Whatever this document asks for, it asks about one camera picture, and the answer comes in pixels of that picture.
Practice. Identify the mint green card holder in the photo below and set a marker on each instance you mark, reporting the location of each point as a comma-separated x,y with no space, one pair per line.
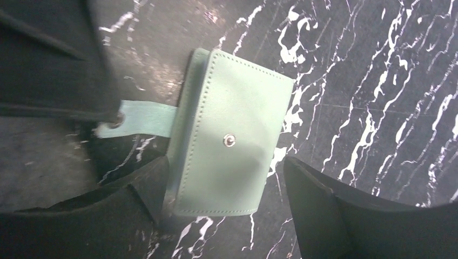
223,133

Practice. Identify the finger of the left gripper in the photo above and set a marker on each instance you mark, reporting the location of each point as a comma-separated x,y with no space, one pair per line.
53,63

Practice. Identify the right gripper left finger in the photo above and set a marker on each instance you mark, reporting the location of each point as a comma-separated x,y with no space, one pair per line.
115,220

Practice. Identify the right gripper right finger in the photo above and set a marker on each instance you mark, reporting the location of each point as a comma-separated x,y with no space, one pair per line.
335,220

